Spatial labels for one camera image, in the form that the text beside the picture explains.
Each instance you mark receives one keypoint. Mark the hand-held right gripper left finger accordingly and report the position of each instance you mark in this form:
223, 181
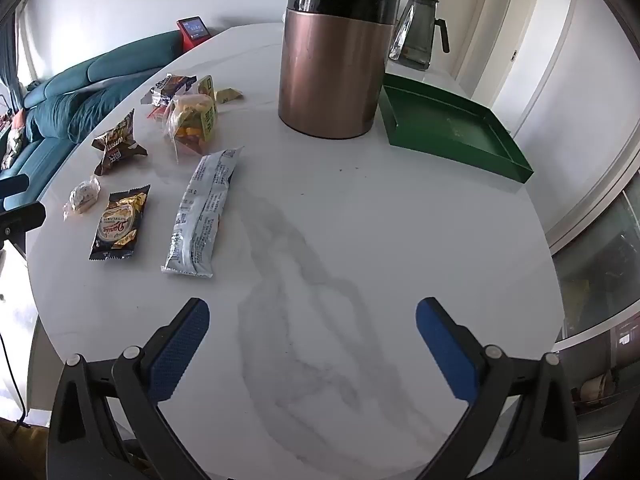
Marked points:
180, 350

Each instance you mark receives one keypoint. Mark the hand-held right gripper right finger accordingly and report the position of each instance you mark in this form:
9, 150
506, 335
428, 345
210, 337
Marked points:
445, 355

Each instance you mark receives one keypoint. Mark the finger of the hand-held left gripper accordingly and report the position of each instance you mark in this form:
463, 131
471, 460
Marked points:
20, 225
12, 186

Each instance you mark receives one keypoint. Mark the black and gold snack packet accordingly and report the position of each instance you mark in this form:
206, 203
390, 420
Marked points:
117, 222

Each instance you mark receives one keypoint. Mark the brown snack packet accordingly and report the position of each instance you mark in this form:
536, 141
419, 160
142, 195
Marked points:
117, 145

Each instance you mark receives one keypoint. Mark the long white snack packet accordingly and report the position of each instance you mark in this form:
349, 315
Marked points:
200, 215

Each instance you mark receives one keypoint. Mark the small red snack packet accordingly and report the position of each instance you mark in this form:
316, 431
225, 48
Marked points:
159, 110

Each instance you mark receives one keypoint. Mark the clear bag of colourful snacks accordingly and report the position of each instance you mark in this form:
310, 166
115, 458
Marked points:
190, 125

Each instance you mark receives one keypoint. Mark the green tray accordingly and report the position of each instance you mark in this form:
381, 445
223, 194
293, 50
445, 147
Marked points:
450, 125

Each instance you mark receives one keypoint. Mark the patterned cushion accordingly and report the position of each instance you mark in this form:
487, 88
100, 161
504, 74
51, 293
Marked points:
12, 140

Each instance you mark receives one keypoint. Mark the small clear wrapped candy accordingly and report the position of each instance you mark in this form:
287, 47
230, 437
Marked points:
84, 196

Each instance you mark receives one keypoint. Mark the teal sofa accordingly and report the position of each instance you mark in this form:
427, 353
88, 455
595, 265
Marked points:
75, 105

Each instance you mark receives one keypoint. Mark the teal curtain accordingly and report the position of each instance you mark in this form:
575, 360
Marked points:
7, 60

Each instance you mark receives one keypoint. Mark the glass door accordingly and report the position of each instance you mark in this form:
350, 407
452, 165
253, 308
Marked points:
600, 260

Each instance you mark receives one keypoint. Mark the dark blue snack packet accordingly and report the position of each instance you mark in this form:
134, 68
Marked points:
172, 85

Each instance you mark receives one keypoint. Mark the small olive snack packet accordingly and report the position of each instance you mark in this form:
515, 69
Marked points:
227, 95

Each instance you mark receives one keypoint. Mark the red device with screen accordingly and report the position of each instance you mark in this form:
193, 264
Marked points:
192, 27

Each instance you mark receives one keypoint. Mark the copper and black canister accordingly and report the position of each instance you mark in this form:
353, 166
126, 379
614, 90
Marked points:
330, 70

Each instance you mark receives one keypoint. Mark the white doorway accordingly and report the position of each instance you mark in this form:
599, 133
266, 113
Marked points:
540, 60

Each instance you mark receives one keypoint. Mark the steel kettle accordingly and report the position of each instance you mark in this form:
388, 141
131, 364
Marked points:
415, 30

